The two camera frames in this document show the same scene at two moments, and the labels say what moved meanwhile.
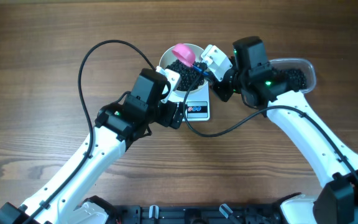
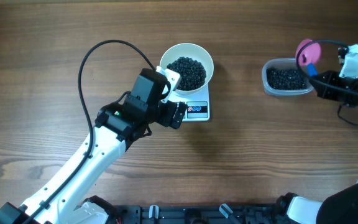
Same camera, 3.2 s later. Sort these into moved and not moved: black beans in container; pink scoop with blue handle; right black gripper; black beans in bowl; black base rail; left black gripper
Moved: pink scoop with blue handle; right black gripper
Not moved: left black gripper; black beans in bowl; black base rail; black beans in container
